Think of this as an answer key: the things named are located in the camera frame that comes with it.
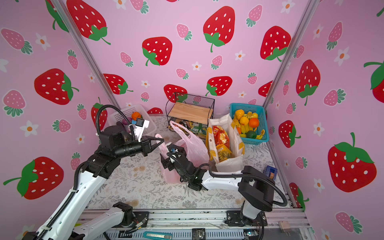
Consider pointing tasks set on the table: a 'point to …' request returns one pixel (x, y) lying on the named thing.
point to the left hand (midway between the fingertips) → (162, 140)
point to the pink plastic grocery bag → (197, 151)
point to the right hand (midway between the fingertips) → (167, 150)
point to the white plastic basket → (116, 116)
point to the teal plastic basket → (261, 112)
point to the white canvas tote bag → (235, 164)
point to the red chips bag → (221, 136)
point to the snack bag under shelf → (196, 128)
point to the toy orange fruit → (254, 122)
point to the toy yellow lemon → (244, 120)
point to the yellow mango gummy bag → (223, 152)
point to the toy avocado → (251, 134)
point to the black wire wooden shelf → (192, 111)
